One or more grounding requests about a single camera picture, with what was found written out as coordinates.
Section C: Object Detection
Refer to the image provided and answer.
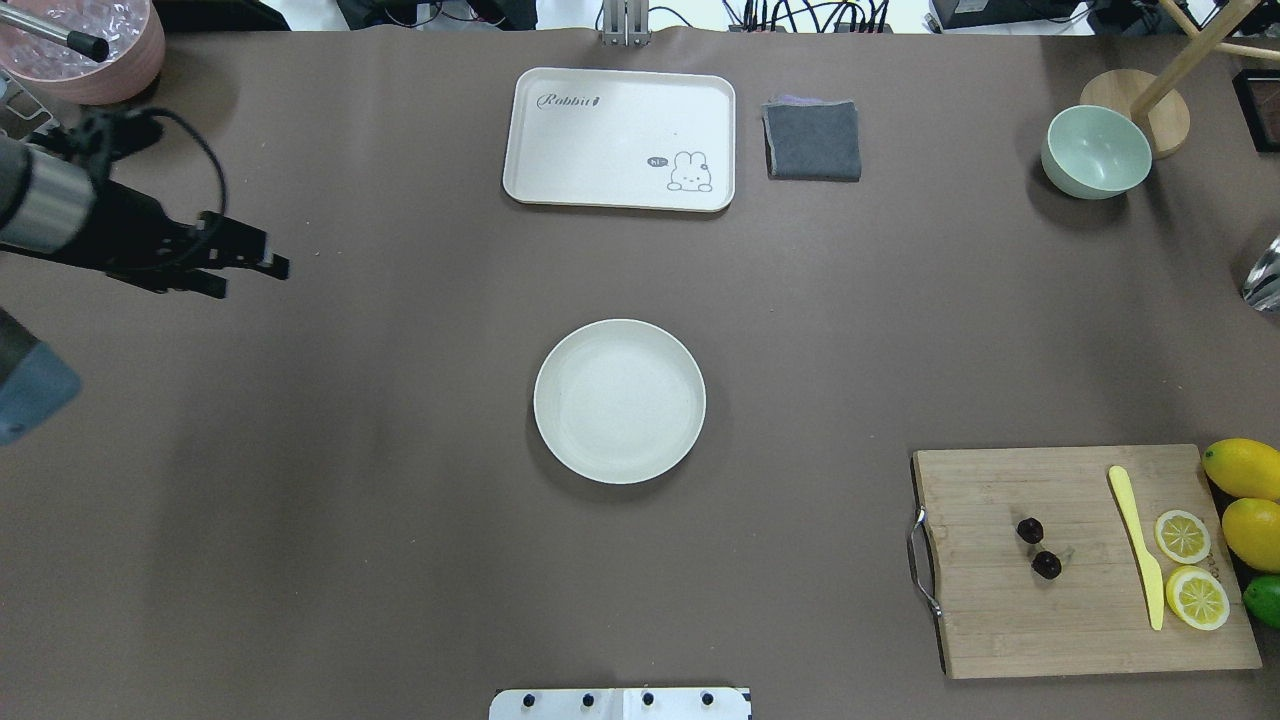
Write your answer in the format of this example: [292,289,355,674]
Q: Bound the dark cherry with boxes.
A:
[1030,550,1064,580]
[1015,518,1044,546]

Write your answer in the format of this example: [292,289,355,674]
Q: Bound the aluminium frame post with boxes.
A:
[599,0,652,47]

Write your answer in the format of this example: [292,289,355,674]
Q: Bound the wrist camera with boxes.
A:
[27,109,164,168]

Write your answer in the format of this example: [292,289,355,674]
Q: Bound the white cup rack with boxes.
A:
[1,70,61,176]

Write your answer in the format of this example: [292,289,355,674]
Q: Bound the dark wooden box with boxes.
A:
[1231,69,1279,152]

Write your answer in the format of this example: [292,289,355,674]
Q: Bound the wooden cutting board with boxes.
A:
[911,445,1263,679]

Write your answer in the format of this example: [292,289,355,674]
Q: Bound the metal scoop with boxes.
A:
[1240,236,1280,315]

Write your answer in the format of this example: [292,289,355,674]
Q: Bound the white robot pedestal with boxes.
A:
[488,685,753,719]

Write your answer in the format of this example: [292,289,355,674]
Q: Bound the yellow lemon near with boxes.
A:
[1221,498,1279,574]

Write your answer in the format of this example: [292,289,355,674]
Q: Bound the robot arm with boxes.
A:
[1,138,291,445]

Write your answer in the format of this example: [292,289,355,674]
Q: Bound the yellow lemon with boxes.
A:
[1201,438,1279,501]
[1221,498,1279,574]

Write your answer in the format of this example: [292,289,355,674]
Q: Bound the yellow lemon far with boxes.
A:
[1201,438,1279,501]

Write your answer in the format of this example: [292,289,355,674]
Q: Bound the grey folded cloth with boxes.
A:
[762,95,863,182]

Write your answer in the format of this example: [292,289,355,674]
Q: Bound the dark cherry lower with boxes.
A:
[1030,550,1064,580]

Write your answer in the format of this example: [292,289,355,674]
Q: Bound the lemon slice lower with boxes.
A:
[1165,565,1231,632]

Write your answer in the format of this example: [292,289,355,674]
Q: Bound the white round plate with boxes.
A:
[532,319,707,486]

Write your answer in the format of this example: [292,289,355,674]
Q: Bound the yellow plastic knife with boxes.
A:
[1107,465,1166,632]

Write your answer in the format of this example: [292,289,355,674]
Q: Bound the dark cherry upper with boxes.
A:
[1015,518,1044,546]

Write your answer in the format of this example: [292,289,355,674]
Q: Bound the lemon slice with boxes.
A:
[1153,509,1212,565]
[1165,565,1231,632]

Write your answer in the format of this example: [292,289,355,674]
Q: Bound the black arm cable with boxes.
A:
[140,108,229,272]

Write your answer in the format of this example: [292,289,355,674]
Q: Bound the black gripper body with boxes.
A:
[76,181,197,292]

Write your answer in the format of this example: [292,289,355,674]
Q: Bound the pink bowl with ice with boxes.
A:
[1,1,165,105]

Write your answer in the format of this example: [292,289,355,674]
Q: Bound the cream rabbit tray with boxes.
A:
[502,67,737,213]

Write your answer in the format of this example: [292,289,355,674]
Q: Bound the mint green bowl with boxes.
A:
[1039,105,1153,200]

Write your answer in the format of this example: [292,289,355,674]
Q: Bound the green lime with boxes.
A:
[1242,574,1280,630]

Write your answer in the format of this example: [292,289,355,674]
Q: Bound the lemon slice upper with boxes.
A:
[1153,509,1212,565]

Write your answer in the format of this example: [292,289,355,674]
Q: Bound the wooden mug tree stand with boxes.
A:
[1079,1,1277,159]

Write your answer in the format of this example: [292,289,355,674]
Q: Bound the metal tool in bowl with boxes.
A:
[1,3,110,63]

